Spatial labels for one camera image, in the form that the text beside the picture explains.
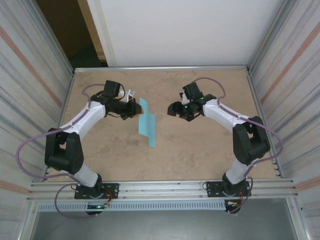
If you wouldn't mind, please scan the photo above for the light blue paper sheet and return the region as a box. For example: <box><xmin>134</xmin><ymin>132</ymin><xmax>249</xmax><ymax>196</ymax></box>
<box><xmin>137</xmin><ymin>97</ymin><xmax>156</xmax><ymax>149</ymax></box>

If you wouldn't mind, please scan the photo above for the aluminium left table edge bar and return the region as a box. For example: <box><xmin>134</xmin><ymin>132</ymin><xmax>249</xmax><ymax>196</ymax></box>
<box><xmin>44</xmin><ymin>70</ymin><xmax>76</xmax><ymax>182</ymax></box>

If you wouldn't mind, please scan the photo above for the aluminium table edge bar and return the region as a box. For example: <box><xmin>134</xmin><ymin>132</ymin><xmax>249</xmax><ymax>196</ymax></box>
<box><xmin>246</xmin><ymin>69</ymin><xmax>283</xmax><ymax>179</ymax></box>
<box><xmin>44</xmin><ymin>70</ymin><xmax>76</xmax><ymax>182</ymax></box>

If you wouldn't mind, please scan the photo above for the aluminium right table edge bar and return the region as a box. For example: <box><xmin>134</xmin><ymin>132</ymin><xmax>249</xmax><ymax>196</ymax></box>
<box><xmin>246</xmin><ymin>69</ymin><xmax>283</xmax><ymax>179</ymax></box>

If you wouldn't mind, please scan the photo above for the striped translucent left side panel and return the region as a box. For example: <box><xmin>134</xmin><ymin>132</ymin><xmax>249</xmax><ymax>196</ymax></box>
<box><xmin>0</xmin><ymin>0</ymin><xmax>73</xmax><ymax>240</ymax></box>

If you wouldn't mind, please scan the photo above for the striped translucent panel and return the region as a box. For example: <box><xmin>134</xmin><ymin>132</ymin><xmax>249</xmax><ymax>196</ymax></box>
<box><xmin>0</xmin><ymin>0</ymin><xmax>73</xmax><ymax>240</ymax></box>
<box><xmin>249</xmin><ymin>0</ymin><xmax>320</xmax><ymax>240</ymax></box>

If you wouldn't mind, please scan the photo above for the small green-lit circuit board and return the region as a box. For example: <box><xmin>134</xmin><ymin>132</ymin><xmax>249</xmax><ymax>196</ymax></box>
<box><xmin>86</xmin><ymin>203</ymin><xmax>111</xmax><ymax>210</ymax></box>

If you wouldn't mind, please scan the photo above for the striped translucent right side panel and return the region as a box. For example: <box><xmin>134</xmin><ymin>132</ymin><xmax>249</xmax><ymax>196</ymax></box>
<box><xmin>249</xmin><ymin>0</ymin><xmax>320</xmax><ymax>240</ymax></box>

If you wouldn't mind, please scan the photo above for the grey metal lower panel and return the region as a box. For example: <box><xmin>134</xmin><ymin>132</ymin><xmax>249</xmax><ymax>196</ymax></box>
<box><xmin>29</xmin><ymin>198</ymin><xmax>301</xmax><ymax>240</ymax></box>

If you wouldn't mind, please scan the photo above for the aluminium rail behind table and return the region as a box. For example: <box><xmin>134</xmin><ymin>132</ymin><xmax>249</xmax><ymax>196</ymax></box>
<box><xmin>73</xmin><ymin>65</ymin><xmax>251</xmax><ymax>74</ymax></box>

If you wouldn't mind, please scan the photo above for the wide aluminium mounting rail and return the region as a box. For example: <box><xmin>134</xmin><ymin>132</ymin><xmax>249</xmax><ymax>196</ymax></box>
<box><xmin>29</xmin><ymin>177</ymin><xmax>300</xmax><ymax>202</ymax></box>

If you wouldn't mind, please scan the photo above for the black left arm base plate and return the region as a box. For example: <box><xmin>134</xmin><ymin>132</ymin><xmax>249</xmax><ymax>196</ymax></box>
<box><xmin>74</xmin><ymin>183</ymin><xmax>120</xmax><ymax>200</ymax></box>

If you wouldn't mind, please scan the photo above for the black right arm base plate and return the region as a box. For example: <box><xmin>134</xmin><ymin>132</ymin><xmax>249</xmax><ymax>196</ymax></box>
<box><xmin>206</xmin><ymin>180</ymin><xmax>251</xmax><ymax>198</ymax></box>

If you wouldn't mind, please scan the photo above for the white door frame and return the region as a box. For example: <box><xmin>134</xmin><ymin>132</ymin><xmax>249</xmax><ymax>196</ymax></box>
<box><xmin>76</xmin><ymin>0</ymin><xmax>118</xmax><ymax>68</ymax></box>

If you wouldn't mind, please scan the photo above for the aluminium left corner post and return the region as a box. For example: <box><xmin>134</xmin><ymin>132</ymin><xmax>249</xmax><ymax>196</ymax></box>
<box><xmin>23</xmin><ymin>0</ymin><xmax>76</xmax><ymax>76</ymax></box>

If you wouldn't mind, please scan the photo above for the aluminium corner post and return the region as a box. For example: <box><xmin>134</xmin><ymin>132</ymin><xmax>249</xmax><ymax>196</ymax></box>
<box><xmin>23</xmin><ymin>0</ymin><xmax>76</xmax><ymax>76</ymax></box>
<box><xmin>247</xmin><ymin>0</ymin><xmax>300</xmax><ymax>76</ymax></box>

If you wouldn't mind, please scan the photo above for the grey slotted cable duct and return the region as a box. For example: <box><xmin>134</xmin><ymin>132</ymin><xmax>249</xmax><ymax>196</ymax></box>
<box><xmin>36</xmin><ymin>201</ymin><xmax>227</xmax><ymax>212</ymax></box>

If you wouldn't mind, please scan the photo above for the aluminium right corner post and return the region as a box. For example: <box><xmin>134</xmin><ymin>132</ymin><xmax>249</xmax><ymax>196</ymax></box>
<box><xmin>247</xmin><ymin>0</ymin><xmax>300</xmax><ymax>76</ymax></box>

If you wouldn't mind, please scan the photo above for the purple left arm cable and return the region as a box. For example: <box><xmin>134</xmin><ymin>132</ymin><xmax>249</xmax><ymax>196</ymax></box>
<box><xmin>15</xmin><ymin>83</ymin><xmax>106</xmax><ymax>219</ymax></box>

